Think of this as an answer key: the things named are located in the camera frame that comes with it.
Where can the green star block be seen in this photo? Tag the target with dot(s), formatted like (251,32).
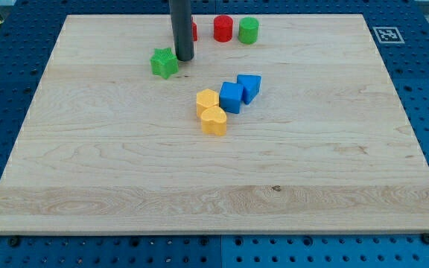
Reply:
(164,62)

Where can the yellow heart block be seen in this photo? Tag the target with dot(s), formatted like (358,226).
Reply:
(214,121)

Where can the yellow hexagon block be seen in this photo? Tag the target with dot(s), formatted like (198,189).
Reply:
(206,99)

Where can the blue cube block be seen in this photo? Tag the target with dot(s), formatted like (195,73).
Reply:
(230,97)

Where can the blue triangle block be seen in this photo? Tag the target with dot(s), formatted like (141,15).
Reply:
(251,86)

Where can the wooden board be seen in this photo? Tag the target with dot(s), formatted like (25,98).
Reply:
(108,148)

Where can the green cylinder block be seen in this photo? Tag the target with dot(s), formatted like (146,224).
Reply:
(248,30)

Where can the red cylinder block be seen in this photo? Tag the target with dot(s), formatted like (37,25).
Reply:
(223,28)

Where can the red block behind rod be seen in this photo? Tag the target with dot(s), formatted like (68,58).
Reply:
(194,30)

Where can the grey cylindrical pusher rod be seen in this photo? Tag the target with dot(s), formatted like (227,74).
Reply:
(180,11)

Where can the white fiducial marker tag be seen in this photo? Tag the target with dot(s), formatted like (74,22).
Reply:
(388,35)

